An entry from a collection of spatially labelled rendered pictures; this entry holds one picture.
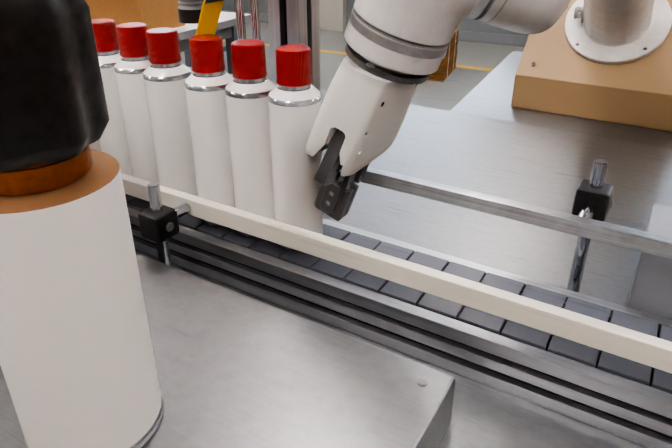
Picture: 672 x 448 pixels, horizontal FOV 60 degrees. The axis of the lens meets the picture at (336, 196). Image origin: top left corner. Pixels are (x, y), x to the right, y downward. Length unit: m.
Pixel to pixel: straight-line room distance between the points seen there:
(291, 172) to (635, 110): 0.81
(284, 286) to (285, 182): 0.11
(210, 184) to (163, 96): 0.11
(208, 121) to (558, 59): 0.83
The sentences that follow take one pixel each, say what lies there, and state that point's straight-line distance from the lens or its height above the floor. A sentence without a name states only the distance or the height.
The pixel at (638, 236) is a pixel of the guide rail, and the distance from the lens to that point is 0.53.
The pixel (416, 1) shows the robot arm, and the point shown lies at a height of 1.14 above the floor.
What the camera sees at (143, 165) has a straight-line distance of 0.73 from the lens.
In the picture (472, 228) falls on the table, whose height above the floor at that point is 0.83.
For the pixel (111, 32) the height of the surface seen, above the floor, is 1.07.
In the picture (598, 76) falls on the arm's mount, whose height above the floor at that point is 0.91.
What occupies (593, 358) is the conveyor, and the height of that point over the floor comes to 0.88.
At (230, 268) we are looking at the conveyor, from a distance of 0.64.
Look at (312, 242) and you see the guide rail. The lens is 0.56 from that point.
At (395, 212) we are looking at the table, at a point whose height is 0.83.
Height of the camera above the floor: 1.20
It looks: 26 degrees down
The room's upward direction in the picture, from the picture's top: straight up
